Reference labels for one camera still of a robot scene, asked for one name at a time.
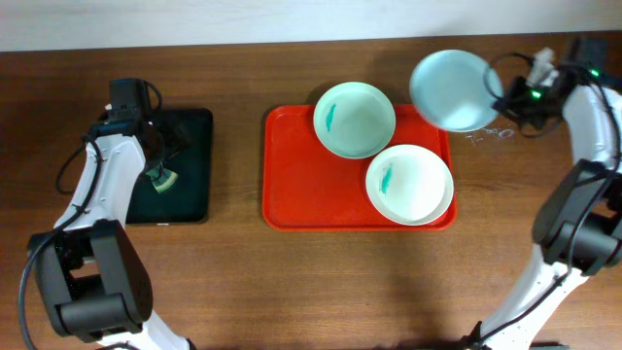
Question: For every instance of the black rectangular tray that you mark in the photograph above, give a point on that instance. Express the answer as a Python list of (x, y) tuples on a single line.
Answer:
[(187, 201)]

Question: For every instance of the white cream plate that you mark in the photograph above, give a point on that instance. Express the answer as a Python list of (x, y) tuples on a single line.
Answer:
[(409, 185)]

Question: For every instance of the green yellow sponge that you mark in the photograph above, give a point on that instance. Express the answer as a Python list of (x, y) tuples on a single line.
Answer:
[(162, 178)]

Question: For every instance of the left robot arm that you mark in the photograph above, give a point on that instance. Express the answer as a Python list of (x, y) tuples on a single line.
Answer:
[(90, 278)]

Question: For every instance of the red plastic tray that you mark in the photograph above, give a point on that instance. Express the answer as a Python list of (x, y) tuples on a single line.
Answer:
[(306, 187)]

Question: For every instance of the light blue plate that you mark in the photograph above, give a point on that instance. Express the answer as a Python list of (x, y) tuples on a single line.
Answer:
[(455, 90)]

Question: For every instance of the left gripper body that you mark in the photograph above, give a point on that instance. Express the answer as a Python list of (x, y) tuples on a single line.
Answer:
[(162, 149)]

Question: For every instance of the mint green plate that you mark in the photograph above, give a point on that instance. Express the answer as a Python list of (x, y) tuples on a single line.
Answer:
[(354, 120)]

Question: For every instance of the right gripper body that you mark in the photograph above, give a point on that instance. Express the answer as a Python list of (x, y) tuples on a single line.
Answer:
[(508, 98)]

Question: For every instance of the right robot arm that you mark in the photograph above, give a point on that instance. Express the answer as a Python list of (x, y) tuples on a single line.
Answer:
[(577, 231)]

